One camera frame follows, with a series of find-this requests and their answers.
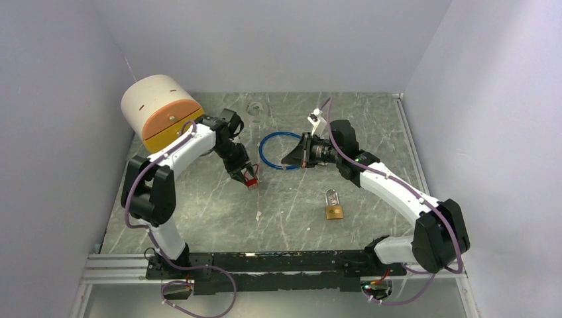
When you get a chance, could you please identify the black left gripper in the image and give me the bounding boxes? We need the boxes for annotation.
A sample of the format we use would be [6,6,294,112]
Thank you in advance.
[213,140,256,186]

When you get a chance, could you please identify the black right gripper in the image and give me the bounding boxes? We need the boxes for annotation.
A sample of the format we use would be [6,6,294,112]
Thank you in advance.
[282,132,342,168]

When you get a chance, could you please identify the red cable padlock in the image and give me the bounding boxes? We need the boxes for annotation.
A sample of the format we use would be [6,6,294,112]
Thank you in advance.
[243,164,259,190]

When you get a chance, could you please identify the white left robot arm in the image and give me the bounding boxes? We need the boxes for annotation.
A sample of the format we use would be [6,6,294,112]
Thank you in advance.
[121,109,258,278]

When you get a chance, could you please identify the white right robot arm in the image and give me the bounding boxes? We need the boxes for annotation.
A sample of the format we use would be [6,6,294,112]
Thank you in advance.
[282,120,471,275]

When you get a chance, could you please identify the brass padlock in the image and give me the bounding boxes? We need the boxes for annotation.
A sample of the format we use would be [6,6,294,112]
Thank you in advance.
[325,189,344,221]

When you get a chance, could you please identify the white cylinder with coloured lid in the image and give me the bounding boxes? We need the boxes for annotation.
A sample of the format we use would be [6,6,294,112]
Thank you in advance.
[121,74,204,154]

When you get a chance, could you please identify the blue cable lock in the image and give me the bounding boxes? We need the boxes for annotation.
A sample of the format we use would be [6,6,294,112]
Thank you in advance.
[258,131,300,171]

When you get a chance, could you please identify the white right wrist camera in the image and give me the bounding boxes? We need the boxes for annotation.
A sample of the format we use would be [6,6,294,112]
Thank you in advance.
[308,108,327,137]

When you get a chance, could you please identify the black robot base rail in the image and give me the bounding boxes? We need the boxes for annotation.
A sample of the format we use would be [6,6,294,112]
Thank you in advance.
[146,250,406,295]

